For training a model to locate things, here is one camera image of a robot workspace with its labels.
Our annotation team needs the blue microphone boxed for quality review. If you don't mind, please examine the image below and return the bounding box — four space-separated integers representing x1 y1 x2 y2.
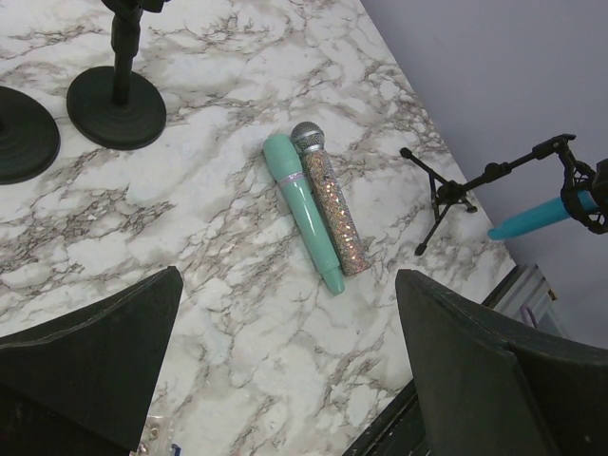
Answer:
487 197 573 240

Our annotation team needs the black tripod shock-mount stand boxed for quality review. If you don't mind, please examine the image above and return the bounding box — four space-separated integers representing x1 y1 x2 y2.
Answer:
398 133 608 257

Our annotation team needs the black round-base stand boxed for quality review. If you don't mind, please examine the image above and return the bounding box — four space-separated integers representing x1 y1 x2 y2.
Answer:
66 0 167 150
1 86 61 185

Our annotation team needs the glitter rhinestone microphone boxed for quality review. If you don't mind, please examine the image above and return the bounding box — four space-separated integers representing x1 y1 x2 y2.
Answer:
291 122 371 276

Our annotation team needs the mint green microphone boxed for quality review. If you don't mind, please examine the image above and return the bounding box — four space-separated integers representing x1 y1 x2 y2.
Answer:
263 134 345 295

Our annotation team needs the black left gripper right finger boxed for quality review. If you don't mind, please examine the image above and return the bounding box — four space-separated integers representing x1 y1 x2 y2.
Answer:
395 270 607 455

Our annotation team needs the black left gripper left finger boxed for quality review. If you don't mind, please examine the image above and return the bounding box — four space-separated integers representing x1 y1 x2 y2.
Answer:
1 266 183 451

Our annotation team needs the clear plastic screw box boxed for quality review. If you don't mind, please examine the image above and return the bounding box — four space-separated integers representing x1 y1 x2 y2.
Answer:
130 415 182 456

